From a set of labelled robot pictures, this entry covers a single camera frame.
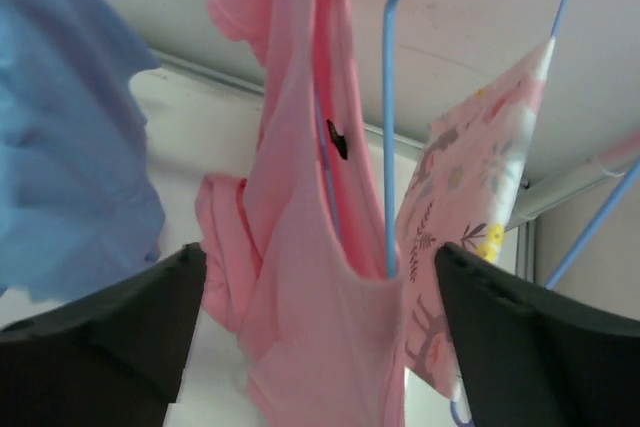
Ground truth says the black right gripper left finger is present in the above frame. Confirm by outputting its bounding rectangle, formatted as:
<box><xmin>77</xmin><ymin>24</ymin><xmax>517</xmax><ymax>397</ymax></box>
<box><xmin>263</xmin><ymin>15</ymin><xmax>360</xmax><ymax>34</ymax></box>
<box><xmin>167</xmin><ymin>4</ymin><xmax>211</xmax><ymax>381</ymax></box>
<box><xmin>1</xmin><ymin>243</ymin><xmax>206</xmax><ymax>427</ymax></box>

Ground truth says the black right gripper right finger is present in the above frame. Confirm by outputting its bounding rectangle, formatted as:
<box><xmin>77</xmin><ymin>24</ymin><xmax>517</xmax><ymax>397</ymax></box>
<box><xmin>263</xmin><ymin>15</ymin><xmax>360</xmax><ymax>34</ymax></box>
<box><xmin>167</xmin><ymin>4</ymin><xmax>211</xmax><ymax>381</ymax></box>
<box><xmin>434</xmin><ymin>243</ymin><xmax>639</xmax><ymax>427</ymax></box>

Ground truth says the pink t shirt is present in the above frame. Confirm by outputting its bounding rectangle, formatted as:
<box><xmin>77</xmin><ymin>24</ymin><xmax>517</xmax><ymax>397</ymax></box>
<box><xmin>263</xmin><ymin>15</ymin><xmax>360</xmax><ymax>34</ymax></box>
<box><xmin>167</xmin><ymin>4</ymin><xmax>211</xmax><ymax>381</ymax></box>
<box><xmin>196</xmin><ymin>0</ymin><xmax>404</xmax><ymax>426</ymax></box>

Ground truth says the blue wire hanger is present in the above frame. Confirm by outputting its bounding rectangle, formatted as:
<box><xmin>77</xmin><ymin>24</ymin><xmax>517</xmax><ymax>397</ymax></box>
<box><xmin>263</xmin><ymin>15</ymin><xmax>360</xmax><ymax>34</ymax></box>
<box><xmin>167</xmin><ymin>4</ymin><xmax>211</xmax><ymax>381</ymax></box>
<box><xmin>309</xmin><ymin>0</ymin><xmax>421</xmax><ymax>280</ymax></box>

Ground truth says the blue t shirt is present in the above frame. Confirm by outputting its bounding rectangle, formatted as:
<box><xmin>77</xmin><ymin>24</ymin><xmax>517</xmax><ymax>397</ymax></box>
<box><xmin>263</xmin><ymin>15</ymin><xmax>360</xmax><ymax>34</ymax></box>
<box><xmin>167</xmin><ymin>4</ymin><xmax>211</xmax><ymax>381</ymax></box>
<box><xmin>1</xmin><ymin>0</ymin><xmax>165</xmax><ymax>302</ymax></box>

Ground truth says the empty blue hanger right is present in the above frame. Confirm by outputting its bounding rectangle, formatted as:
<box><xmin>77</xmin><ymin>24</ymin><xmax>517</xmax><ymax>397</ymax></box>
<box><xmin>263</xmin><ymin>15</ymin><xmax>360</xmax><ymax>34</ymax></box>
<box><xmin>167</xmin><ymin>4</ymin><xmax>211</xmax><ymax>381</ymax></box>
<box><xmin>544</xmin><ymin>158</ymin><xmax>640</xmax><ymax>290</ymax></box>

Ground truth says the white patterned garment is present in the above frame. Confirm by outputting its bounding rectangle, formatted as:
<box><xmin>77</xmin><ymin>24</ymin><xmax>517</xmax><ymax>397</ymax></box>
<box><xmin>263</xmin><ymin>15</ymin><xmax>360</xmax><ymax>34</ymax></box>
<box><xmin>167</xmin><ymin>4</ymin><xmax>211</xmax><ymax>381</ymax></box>
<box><xmin>395</xmin><ymin>39</ymin><xmax>555</xmax><ymax>399</ymax></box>

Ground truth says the white metal clothes rack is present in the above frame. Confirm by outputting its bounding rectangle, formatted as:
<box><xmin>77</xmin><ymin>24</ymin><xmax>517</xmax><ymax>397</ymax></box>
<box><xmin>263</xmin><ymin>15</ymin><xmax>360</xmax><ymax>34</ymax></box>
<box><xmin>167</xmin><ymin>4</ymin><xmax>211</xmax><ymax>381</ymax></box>
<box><xmin>586</xmin><ymin>130</ymin><xmax>640</xmax><ymax>177</ymax></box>

